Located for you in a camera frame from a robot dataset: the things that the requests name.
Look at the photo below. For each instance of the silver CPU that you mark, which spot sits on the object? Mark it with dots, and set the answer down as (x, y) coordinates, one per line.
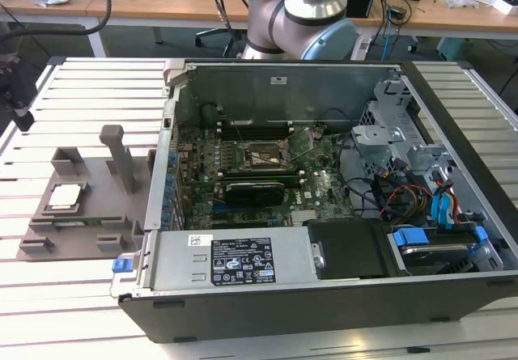
(64, 195)

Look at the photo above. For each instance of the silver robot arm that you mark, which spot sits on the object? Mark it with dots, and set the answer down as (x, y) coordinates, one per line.
(299, 20)

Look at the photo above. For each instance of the CPU socket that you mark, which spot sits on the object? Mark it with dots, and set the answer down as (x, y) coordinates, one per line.
(263, 151)

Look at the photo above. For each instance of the grey parts rack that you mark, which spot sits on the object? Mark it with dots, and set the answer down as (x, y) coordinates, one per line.
(93, 174)

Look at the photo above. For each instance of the light wooden desk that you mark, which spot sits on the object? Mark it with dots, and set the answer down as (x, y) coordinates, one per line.
(133, 8)

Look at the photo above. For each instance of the green RAM stick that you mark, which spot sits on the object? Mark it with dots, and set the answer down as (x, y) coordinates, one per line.
(97, 219)

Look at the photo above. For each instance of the office chair base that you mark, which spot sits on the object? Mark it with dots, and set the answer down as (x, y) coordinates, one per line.
(214, 31)

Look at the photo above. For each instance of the blue plastic case latch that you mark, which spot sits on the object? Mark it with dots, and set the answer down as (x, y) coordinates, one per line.
(122, 265)

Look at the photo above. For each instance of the thin metal locking lever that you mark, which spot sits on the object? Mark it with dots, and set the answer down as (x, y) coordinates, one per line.
(240, 133)

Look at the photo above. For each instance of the silver power supply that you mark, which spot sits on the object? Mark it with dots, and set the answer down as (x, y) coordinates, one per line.
(178, 263)

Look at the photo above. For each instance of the black RAM slot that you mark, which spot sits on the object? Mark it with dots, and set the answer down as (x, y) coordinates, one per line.
(267, 125)
(267, 132)
(293, 180)
(263, 172)

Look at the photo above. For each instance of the black graphics card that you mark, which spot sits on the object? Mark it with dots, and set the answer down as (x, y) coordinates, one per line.
(255, 193)

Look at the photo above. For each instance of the silver coin battery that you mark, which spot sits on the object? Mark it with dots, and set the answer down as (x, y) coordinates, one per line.
(319, 134)

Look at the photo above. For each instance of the silver chipset heatsink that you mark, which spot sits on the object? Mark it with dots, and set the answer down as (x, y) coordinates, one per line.
(303, 217)

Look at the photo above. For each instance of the green motherboard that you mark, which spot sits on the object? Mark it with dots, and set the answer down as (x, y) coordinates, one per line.
(323, 188)

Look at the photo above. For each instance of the white power strip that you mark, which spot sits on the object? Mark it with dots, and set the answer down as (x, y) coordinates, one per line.
(360, 48)

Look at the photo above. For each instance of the black open PC case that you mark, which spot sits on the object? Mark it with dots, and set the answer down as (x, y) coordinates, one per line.
(283, 315)

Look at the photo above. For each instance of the silver metal drive cage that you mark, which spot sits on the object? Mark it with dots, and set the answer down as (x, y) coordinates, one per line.
(376, 141)

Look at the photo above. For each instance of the black plastic shroud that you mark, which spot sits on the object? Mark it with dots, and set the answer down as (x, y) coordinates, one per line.
(348, 246)

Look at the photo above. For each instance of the pale teal box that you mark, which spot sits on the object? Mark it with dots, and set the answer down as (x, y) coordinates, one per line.
(453, 48)

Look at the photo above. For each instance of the hard disk in blue carrier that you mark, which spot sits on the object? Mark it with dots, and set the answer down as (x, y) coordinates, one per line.
(433, 255)

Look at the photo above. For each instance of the white cardboard box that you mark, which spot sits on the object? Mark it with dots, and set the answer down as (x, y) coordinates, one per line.
(491, 0)

